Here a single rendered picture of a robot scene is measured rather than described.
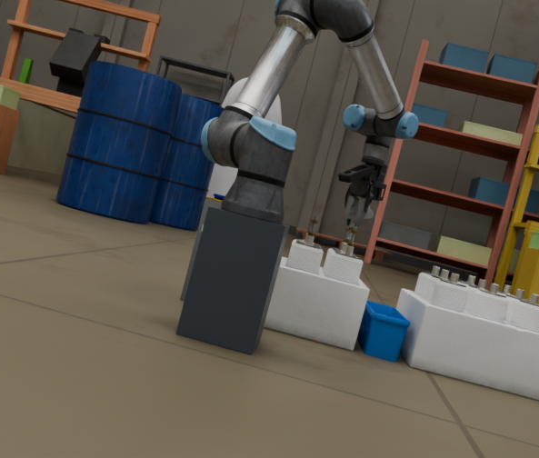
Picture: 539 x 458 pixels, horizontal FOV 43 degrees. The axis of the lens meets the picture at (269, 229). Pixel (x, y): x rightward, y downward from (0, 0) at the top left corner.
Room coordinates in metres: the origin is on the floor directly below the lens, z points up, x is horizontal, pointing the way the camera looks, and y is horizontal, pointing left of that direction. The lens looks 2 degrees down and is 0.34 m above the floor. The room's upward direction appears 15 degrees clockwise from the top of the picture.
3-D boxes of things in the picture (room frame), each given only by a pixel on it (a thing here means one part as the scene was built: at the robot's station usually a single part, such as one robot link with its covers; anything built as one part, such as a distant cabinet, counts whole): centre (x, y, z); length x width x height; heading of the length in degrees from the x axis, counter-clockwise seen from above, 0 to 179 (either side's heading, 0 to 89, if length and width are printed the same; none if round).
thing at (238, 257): (1.64, 0.05, 0.15); 0.18 x 0.18 x 0.30; 85
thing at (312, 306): (2.13, -0.13, 0.09); 0.39 x 0.39 x 0.18; 88
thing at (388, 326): (2.07, -0.40, 0.06); 0.30 x 0.11 x 0.12; 179
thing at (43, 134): (9.01, 3.57, 0.42); 2.49 x 0.80 x 0.85; 175
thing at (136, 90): (4.97, 0.98, 0.48); 1.31 x 0.80 x 0.96; 170
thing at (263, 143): (1.65, 0.05, 0.47); 0.13 x 0.12 x 0.14; 45
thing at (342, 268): (2.00, -0.24, 0.16); 0.10 x 0.10 x 0.18
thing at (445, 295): (1.99, -0.55, 0.16); 0.10 x 0.10 x 0.18
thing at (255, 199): (1.64, 0.05, 0.35); 0.15 x 0.15 x 0.10
